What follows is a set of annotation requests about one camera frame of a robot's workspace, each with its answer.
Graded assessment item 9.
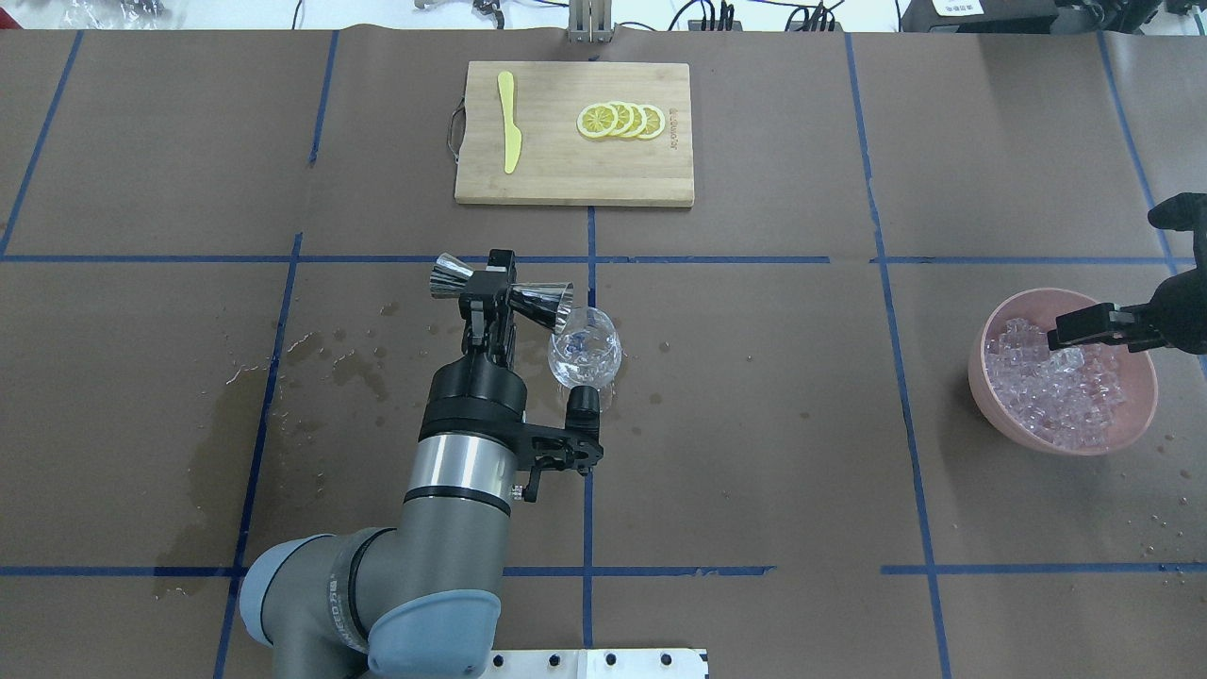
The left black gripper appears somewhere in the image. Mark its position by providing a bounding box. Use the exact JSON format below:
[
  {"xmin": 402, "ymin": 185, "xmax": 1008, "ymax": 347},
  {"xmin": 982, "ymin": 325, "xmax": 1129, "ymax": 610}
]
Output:
[{"xmin": 420, "ymin": 248, "xmax": 529, "ymax": 444}]

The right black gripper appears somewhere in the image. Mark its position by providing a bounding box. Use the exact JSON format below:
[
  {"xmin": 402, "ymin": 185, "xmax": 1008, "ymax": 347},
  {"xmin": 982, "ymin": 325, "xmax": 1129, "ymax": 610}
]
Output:
[{"xmin": 1046, "ymin": 192, "xmax": 1206, "ymax": 356}]

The steel double jigger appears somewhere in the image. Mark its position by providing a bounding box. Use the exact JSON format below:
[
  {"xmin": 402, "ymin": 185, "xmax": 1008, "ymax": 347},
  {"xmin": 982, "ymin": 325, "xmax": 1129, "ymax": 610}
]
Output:
[{"xmin": 428, "ymin": 253, "xmax": 576, "ymax": 334}]

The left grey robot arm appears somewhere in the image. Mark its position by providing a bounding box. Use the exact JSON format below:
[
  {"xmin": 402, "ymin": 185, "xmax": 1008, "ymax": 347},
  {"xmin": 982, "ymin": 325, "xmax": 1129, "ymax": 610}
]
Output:
[{"xmin": 239, "ymin": 248, "xmax": 527, "ymax": 678}]

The pile of ice cubes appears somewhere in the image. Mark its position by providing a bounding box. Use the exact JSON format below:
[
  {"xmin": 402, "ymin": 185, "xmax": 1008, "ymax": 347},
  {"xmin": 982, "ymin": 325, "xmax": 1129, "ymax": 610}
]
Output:
[{"xmin": 982, "ymin": 317, "xmax": 1129, "ymax": 450}]

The clear wine glass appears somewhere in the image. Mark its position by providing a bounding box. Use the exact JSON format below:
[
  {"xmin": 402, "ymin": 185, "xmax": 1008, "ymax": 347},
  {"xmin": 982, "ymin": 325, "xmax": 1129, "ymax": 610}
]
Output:
[{"xmin": 547, "ymin": 306, "xmax": 624, "ymax": 412}]

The pink bowl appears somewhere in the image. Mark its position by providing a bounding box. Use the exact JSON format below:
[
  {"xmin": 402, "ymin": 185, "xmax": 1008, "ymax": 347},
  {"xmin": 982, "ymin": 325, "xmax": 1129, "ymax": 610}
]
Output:
[{"xmin": 967, "ymin": 288, "xmax": 1159, "ymax": 455}]

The bamboo cutting board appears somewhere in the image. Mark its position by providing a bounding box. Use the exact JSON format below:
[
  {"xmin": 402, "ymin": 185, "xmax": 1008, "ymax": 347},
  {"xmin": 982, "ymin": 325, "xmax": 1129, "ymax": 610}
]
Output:
[{"xmin": 455, "ymin": 60, "xmax": 696, "ymax": 209}]

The yellow plastic knife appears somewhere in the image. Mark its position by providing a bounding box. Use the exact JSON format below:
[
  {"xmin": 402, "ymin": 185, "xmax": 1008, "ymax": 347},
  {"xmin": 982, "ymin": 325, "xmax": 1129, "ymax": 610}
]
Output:
[{"xmin": 497, "ymin": 72, "xmax": 524, "ymax": 174}]

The lemon slice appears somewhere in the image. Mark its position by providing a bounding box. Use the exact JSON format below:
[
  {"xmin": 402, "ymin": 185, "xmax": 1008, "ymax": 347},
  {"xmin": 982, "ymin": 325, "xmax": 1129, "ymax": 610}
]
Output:
[
  {"xmin": 637, "ymin": 104, "xmax": 667, "ymax": 141},
  {"xmin": 607, "ymin": 103, "xmax": 637, "ymax": 137},
  {"xmin": 620, "ymin": 103, "xmax": 648, "ymax": 139},
  {"xmin": 576, "ymin": 103, "xmax": 620, "ymax": 139}
]

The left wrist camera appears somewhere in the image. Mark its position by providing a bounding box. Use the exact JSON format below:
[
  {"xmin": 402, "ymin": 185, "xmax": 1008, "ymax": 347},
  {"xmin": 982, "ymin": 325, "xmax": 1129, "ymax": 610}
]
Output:
[{"xmin": 517, "ymin": 386, "xmax": 604, "ymax": 503}]

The aluminium frame post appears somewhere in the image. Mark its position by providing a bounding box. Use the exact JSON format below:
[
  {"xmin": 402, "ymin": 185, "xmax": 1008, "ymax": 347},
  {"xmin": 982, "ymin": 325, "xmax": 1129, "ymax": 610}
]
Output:
[{"xmin": 568, "ymin": 0, "xmax": 616, "ymax": 43}]

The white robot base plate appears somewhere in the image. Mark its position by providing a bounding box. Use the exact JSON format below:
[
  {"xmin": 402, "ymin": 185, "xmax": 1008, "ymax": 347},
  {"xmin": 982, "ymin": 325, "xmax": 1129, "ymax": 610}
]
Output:
[{"xmin": 482, "ymin": 648, "xmax": 710, "ymax": 678}]

